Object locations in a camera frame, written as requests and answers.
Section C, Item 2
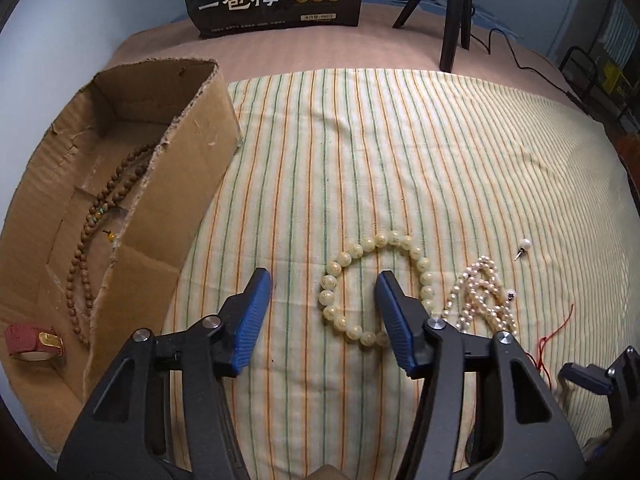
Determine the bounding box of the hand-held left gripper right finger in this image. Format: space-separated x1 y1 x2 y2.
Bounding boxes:
375 270 587 480

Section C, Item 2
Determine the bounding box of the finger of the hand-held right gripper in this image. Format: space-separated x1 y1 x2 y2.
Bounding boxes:
558 345 640 433

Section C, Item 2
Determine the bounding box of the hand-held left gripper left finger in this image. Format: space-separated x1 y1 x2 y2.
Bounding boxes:
56 267 273 480

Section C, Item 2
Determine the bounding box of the cream bead bracelet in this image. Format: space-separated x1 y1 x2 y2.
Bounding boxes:
319 230 436 347

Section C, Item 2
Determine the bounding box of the white pearl necklace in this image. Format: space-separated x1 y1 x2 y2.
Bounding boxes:
441 256 516 337

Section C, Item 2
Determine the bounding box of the cardboard box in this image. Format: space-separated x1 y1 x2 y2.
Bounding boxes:
0 57 244 453

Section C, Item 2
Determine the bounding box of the striped cloth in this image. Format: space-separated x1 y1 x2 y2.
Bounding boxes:
161 67 638 480

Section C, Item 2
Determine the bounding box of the black metal rack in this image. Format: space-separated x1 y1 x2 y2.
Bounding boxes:
557 0 640 136

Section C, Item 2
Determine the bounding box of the black tripod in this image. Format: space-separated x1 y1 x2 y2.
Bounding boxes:
392 0 474 73

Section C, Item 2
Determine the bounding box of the red string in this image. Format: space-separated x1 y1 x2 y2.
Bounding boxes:
530 303 575 392

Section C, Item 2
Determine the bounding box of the brown wooden bead necklace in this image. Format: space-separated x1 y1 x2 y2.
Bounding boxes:
65 141 159 347

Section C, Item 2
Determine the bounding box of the black cable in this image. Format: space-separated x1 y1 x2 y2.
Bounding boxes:
470 28 586 109

